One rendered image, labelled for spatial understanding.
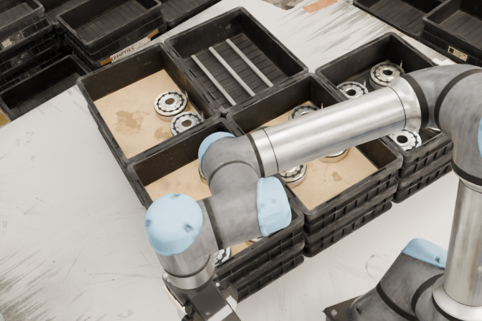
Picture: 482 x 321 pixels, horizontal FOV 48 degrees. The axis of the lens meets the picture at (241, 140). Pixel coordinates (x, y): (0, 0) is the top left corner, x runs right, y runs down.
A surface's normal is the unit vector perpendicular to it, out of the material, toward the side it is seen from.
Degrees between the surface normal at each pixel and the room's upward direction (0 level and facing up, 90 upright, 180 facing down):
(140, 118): 0
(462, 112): 60
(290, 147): 46
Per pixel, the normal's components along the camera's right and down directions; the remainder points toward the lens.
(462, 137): -0.96, 0.19
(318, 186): -0.10, -0.63
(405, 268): -0.82, -0.32
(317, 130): 0.03, -0.24
